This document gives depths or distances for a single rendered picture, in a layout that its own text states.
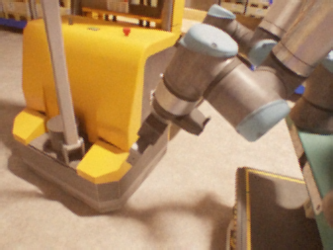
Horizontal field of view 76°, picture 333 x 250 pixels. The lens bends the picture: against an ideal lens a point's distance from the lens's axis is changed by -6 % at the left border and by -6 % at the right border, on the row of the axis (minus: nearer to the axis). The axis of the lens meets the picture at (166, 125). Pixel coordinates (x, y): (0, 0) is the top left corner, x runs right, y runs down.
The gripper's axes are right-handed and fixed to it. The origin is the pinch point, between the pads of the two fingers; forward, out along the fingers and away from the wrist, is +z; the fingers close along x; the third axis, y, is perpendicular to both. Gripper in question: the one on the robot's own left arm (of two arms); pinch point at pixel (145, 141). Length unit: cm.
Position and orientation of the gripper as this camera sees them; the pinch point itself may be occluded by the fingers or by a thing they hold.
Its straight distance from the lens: 61.3
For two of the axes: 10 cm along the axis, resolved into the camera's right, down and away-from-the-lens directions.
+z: -4.0, 5.8, 7.1
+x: -4.1, 5.8, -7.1
